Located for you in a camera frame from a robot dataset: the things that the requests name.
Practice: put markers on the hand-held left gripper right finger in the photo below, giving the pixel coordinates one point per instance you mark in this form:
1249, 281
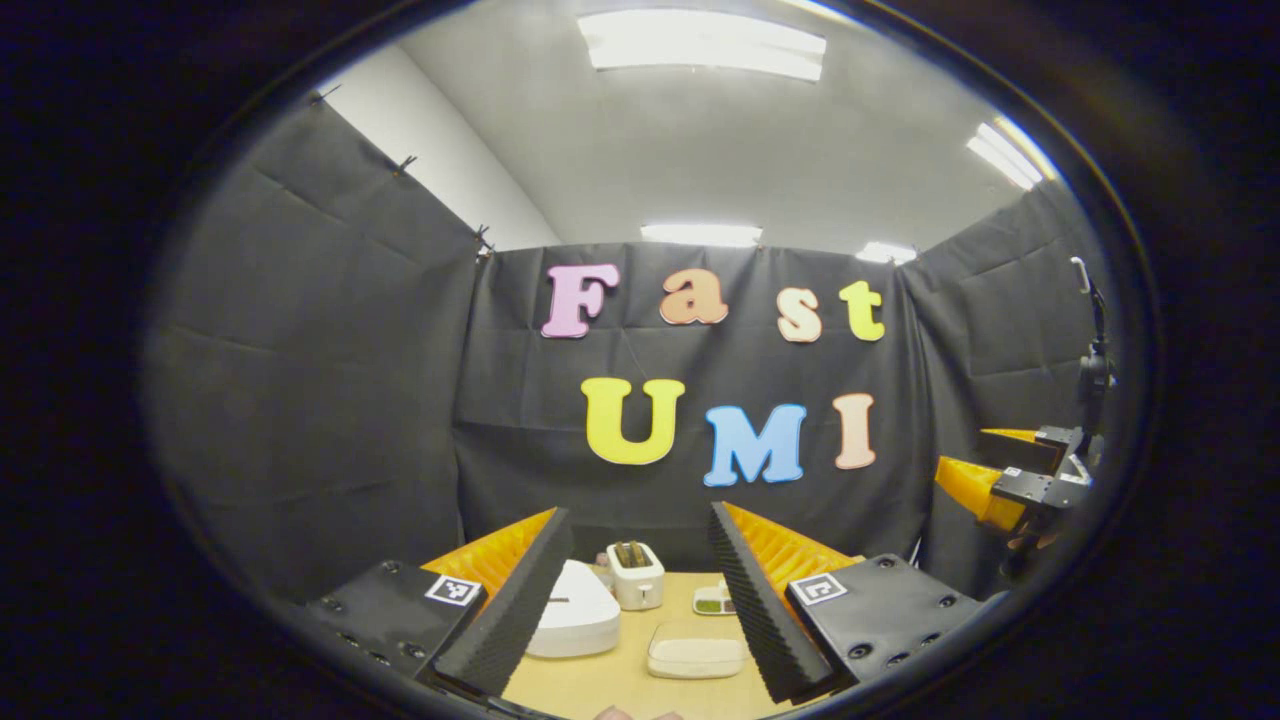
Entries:
760, 610

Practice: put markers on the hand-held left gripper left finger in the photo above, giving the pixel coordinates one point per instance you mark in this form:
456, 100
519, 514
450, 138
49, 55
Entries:
510, 615

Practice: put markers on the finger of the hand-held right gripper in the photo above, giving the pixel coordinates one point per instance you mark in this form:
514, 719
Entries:
975, 490
1035, 448

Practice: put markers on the white rice cooker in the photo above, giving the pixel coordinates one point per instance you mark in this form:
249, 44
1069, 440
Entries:
580, 615

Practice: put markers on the clear container of rice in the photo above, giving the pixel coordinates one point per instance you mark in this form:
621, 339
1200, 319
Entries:
695, 655

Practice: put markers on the white divided bean tray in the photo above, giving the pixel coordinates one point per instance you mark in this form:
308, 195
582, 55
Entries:
710, 603

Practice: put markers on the clear plastic water bottle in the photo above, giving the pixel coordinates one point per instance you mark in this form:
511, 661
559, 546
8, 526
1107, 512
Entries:
603, 572

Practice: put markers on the white toaster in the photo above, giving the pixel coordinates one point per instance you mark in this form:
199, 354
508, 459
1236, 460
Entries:
635, 587

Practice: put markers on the black backdrop cloth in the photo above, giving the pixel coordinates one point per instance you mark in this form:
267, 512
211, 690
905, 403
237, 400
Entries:
350, 400

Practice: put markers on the black cloth clip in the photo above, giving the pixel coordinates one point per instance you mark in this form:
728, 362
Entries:
325, 93
405, 163
483, 240

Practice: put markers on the large ceiling light panel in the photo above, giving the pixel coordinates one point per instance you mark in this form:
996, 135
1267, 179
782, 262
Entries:
700, 45

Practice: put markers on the black camera stand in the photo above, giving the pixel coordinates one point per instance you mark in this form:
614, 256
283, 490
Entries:
1097, 370

